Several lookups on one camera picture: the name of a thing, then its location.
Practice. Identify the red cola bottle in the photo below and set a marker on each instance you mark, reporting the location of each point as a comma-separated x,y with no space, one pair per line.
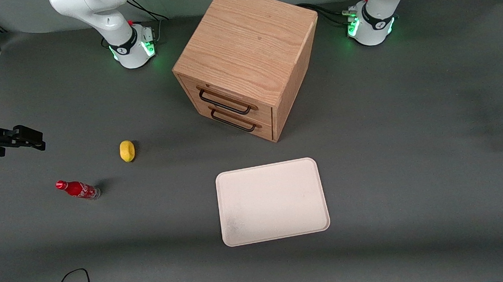
78,189

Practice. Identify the wooden drawer cabinet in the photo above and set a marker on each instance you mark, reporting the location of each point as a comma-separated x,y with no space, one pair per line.
249,39

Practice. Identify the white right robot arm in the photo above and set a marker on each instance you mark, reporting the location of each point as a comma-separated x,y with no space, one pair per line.
115,31

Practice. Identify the wooden drawer front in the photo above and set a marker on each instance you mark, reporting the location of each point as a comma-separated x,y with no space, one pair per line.
265,130
263,113

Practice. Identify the yellow lemon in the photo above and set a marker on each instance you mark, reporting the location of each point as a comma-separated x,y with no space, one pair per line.
127,151

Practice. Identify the pale rectangular tray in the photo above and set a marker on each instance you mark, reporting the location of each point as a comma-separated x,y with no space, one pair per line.
271,201

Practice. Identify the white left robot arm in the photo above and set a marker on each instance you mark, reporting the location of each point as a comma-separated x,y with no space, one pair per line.
376,30

